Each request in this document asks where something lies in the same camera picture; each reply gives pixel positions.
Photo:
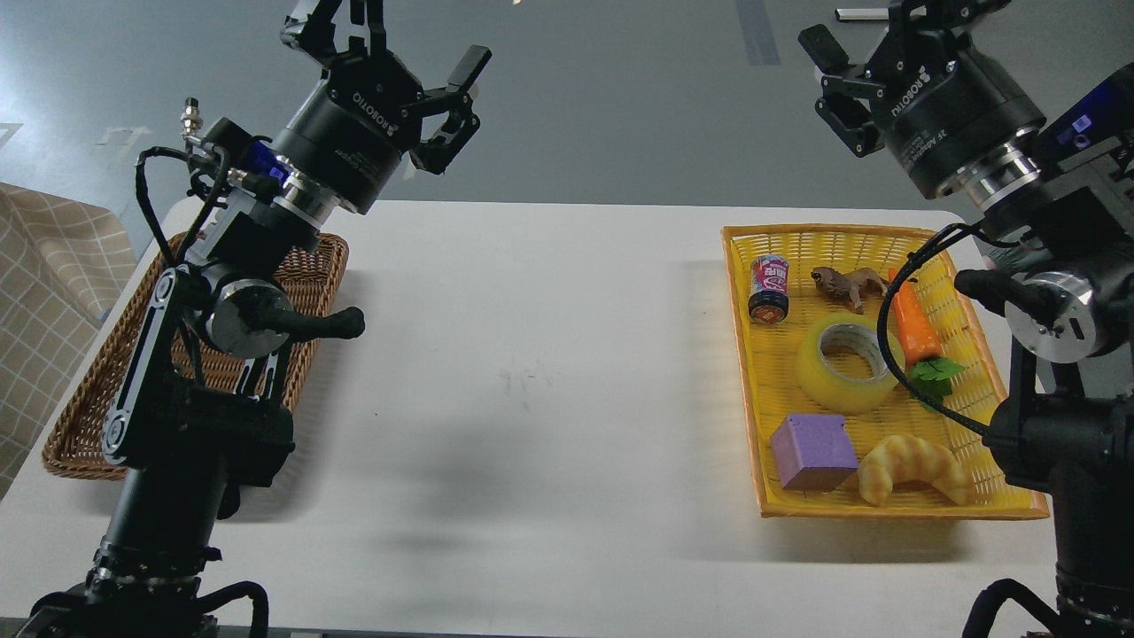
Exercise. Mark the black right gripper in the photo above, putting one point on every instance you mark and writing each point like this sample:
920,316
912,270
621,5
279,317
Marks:
939,103

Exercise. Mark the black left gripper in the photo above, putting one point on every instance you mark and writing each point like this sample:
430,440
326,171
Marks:
350,133

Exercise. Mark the yellow tape roll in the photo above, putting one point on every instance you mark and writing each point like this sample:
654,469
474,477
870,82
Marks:
836,390

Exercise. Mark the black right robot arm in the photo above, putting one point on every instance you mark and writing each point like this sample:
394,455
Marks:
1065,190

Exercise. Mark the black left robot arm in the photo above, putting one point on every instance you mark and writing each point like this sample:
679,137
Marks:
200,411

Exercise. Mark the white metal bar on floor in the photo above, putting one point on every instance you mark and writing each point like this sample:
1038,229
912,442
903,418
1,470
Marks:
861,15

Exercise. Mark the small pink drink can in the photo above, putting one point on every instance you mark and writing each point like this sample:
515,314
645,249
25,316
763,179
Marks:
768,301

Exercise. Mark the orange toy carrot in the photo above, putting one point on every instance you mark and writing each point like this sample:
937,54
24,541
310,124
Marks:
926,366

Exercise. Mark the beige checkered cloth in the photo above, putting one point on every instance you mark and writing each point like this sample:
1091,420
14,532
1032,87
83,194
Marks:
64,264

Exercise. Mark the yellow plastic basket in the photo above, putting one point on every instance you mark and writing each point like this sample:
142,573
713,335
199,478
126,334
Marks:
767,354

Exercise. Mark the purple cube block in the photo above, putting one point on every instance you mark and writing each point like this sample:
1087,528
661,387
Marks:
813,452

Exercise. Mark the toy croissant bread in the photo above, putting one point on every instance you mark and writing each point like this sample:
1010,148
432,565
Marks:
904,458

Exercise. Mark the brown wicker basket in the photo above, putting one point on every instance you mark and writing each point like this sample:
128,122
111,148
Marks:
73,449

